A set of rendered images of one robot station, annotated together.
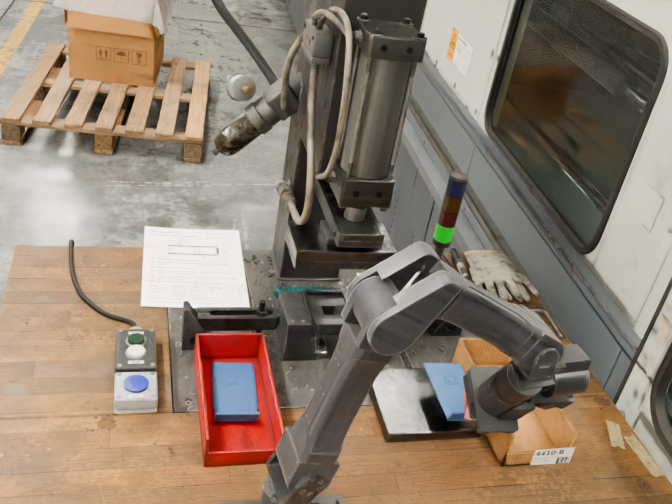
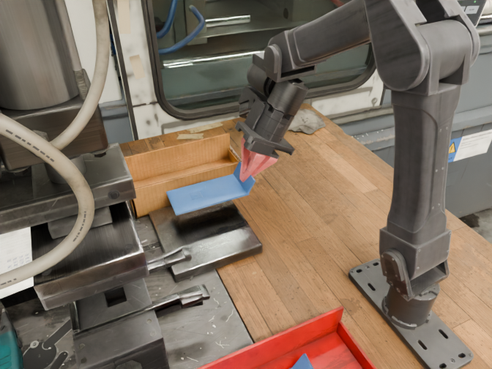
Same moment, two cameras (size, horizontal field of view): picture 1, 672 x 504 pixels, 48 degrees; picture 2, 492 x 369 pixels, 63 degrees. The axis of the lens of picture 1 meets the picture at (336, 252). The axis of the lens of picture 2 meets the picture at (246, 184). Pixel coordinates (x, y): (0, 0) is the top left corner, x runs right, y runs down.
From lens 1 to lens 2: 1.13 m
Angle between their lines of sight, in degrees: 76
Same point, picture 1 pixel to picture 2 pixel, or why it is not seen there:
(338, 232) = (126, 181)
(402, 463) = (280, 239)
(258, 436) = (317, 359)
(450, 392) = (212, 194)
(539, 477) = not seen: hidden behind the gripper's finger
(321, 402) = (444, 175)
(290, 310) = (127, 343)
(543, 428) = (200, 165)
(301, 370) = (182, 345)
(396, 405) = (220, 243)
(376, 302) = (455, 32)
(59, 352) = not seen: outside the picture
